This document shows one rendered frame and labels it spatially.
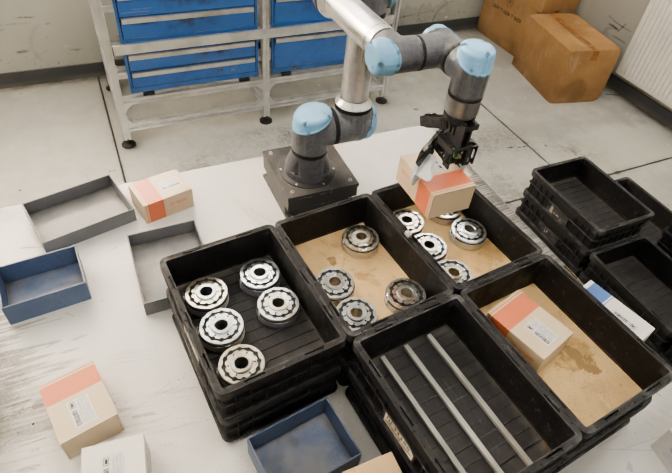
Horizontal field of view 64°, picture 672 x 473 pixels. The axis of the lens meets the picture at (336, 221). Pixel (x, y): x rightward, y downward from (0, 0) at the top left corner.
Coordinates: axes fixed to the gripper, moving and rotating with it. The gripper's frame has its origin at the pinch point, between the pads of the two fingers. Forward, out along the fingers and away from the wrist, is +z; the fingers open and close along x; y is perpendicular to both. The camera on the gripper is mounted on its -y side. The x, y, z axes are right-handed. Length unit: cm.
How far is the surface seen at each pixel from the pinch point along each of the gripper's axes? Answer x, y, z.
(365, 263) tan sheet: -15.5, -0.4, 26.7
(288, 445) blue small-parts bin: -50, 33, 39
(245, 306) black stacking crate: -50, 2, 27
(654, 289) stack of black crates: 109, 17, 71
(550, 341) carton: 10.3, 41.4, 18.9
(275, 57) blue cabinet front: 27, -193, 69
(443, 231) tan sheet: 11.9, -3.7, 26.7
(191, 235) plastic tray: -55, -39, 40
